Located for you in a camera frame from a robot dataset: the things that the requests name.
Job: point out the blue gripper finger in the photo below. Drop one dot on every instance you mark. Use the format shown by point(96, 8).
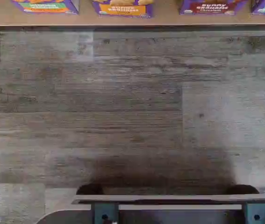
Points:
point(258, 211)
point(105, 211)

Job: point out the purple box brown chocolate label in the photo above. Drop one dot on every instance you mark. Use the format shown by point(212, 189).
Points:
point(212, 9)

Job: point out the tan cardboard shelf surface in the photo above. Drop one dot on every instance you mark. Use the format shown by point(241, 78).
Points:
point(85, 21)

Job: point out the purple box orange honey label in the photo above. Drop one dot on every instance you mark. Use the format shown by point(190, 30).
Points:
point(123, 9)

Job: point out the purple box green label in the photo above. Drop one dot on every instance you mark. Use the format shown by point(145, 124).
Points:
point(45, 7)

